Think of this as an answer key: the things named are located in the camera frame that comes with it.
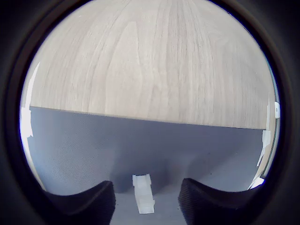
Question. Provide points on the small white plastic terminal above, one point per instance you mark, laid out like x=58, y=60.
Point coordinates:
x=143, y=194

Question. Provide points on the dark grey mat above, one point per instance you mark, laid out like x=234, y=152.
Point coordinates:
x=140, y=150

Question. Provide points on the crossed white tape strips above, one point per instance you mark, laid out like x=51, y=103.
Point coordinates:
x=264, y=144

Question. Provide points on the white tape piece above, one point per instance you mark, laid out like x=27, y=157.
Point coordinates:
x=25, y=122

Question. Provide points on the small white bracket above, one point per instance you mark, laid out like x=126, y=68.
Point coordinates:
x=277, y=110

